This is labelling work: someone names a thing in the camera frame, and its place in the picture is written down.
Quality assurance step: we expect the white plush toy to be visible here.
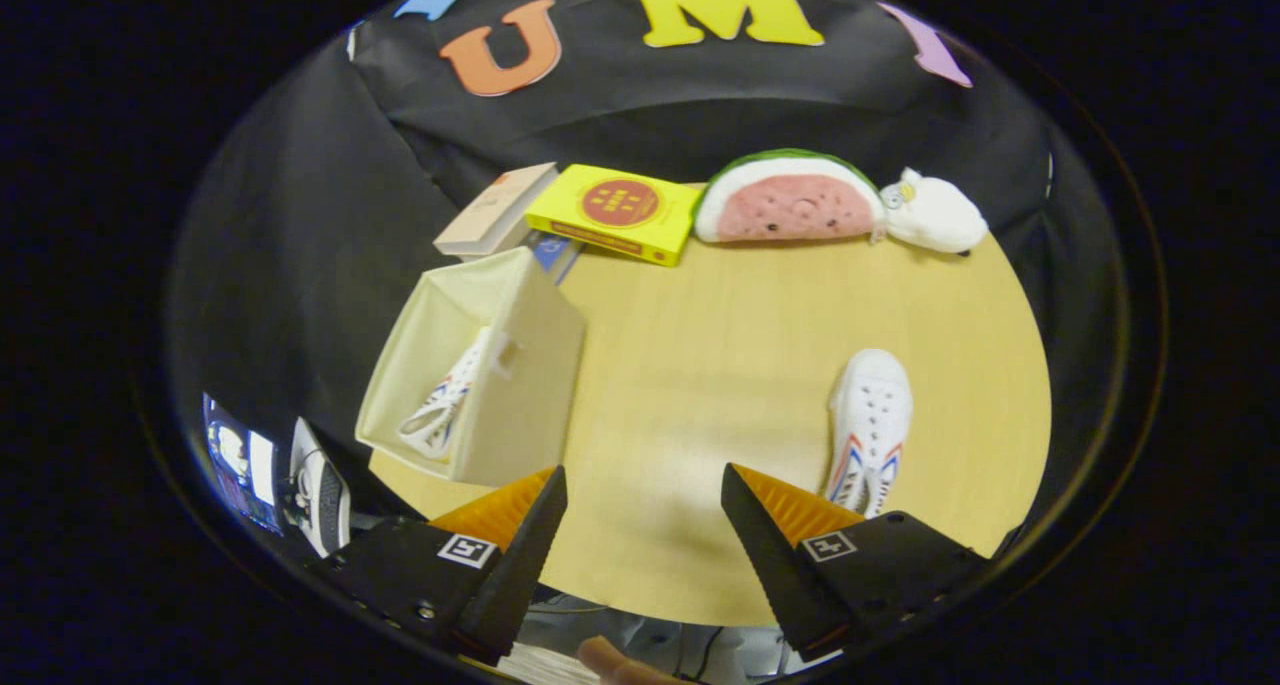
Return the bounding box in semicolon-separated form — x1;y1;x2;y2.
878;168;989;256

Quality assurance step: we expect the white keyboard with black keys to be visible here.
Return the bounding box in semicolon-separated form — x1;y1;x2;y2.
288;417;351;559

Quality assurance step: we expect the white striped shoe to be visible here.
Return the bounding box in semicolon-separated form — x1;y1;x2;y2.
822;349;914;519
397;327;498;463

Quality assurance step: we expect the computer monitor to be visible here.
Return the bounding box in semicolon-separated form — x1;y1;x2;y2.
203;393;284;536

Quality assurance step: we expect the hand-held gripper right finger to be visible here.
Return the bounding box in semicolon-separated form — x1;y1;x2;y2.
721;462;991;663

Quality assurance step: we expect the yellow book with red circle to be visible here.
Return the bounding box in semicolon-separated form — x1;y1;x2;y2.
524;164;704;268

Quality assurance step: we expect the beige book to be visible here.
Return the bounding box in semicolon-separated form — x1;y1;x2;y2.
433;162;559;261

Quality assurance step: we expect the blue book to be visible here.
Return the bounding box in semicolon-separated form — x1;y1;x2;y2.
530;233;586;286

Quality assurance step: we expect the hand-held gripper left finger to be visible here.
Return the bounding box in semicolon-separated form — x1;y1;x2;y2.
310;465;569;666

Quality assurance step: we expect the watermelon slice plush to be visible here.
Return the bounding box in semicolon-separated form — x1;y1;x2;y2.
692;148;886;244

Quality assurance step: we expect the cream fabric storage box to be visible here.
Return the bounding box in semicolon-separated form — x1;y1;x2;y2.
355;247;588;488

